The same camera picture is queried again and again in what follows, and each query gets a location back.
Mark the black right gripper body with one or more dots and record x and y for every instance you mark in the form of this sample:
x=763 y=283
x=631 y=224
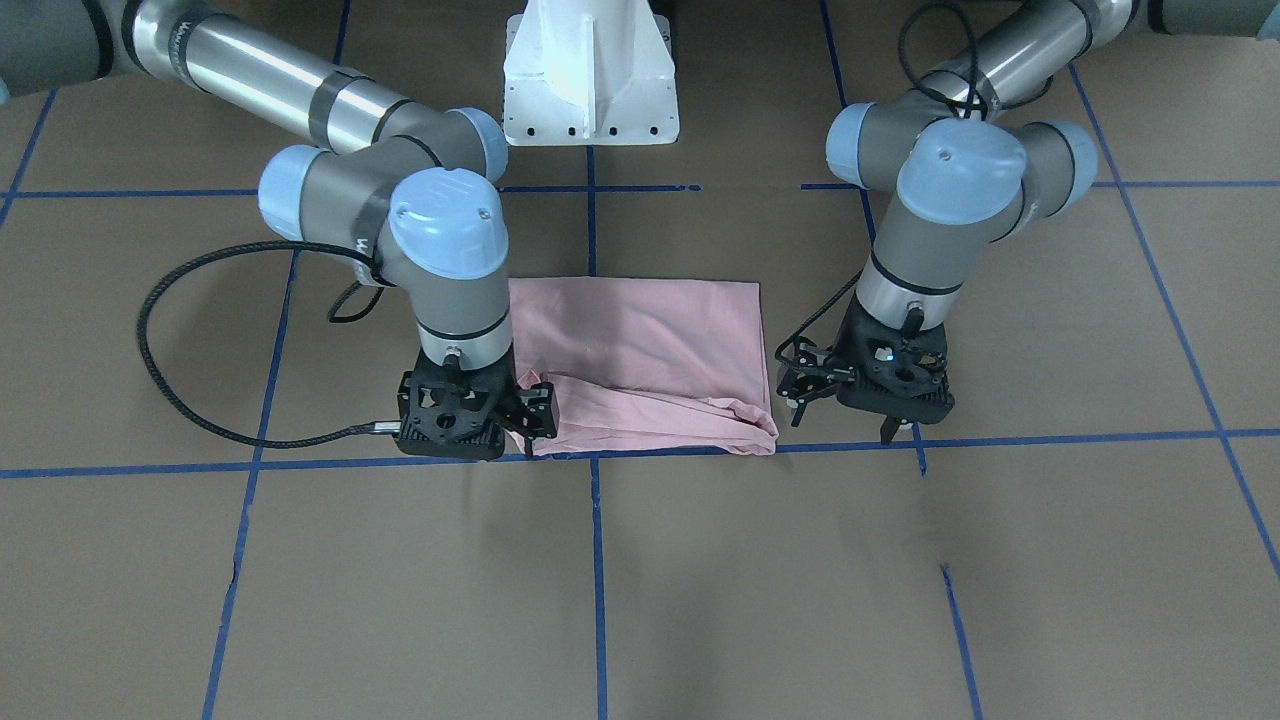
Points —
x=533 y=403

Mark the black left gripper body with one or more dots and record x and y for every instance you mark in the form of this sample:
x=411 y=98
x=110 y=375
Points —
x=852 y=343

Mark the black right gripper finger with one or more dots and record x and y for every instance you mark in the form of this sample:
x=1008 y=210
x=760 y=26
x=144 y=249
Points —
x=539 y=413

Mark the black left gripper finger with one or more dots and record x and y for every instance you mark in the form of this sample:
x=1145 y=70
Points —
x=798 y=399
x=888 y=430

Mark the pink Snoopy t-shirt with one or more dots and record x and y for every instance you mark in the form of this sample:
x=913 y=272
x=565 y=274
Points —
x=644 y=364

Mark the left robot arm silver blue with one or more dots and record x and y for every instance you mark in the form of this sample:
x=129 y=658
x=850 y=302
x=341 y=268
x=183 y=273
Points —
x=959 y=182

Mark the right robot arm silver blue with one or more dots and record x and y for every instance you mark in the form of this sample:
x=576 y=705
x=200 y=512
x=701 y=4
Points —
x=404 y=194

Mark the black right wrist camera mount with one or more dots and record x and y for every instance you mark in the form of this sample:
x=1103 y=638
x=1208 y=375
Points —
x=438 y=418

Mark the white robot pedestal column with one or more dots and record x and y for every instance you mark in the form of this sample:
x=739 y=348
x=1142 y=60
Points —
x=590 y=73

